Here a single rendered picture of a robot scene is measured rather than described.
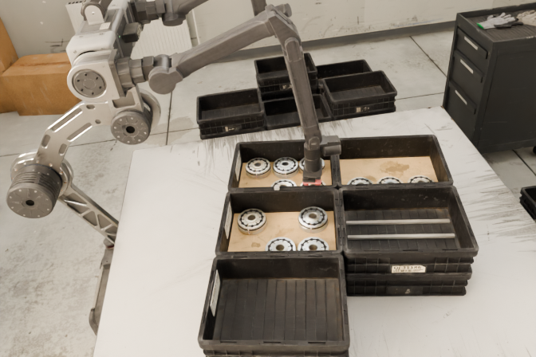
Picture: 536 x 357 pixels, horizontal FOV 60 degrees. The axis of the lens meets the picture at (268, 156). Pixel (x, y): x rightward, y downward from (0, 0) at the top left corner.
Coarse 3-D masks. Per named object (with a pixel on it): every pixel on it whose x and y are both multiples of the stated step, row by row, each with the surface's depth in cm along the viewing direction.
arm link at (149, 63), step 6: (144, 60) 134; (150, 60) 134; (156, 60) 135; (162, 60) 135; (168, 60) 136; (144, 66) 132; (150, 66) 132; (156, 66) 132; (168, 66) 134; (144, 72) 133
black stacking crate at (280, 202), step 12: (312, 192) 164; (324, 192) 164; (228, 204) 164; (240, 204) 170; (252, 204) 170; (264, 204) 169; (276, 204) 169; (288, 204) 169; (300, 204) 168; (312, 204) 168; (324, 204) 168; (336, 228) 151; (228, 240) 161; (336, 240) 156
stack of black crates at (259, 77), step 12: (264, 60) 326; (276, 60) 327; (312, 60) 318; (264, 72) 332; (276, 72) 331; (312, 72) 304; (264, 84) 307; (276, 84) 308; (288, 84) 309; (312, 84) 311; (264, 96) 311; (276, 96) 314; (288, 96) 315
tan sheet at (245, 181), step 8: (328, 160) 192; (272, 168) 192; (328, 168) 188; (272, 176) 188; (296, 176) 186; (328, 176) 184; (240, 184) 186; (248, 184) 185; (256, 184) 185; (264, 184) 184; (296, 184) 182; (328, 184) 181
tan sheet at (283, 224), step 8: (272, 216) 170; (280, 216) 169; (288, 216) 169; (296, 216) 169; (328, 216) 167; (232, 224) 169; (272, 224) 167; (280, 224) 166; (288, 224) 166; (296, 224) 166; (328, 224) 164; (232, 232) 165; (240, 232) 165; (264, 232) 164; (272, 232) 164; (280, 232) 163; (288, 232) 163; (296, 232) 163; (304, 232) 162; (320, 232) 162; (328, 232) 161; (232, 240) 162; (240, 240) 162; (248, 240) 162; (256, 240) 161; (264, 240) 161; (296, 240) 160; (328, 240) 158; (232, 248) 160; (240, 248) 159; (248, 248) 159; (256, 248) 159; (264, 248) 158; (296, 248) 157
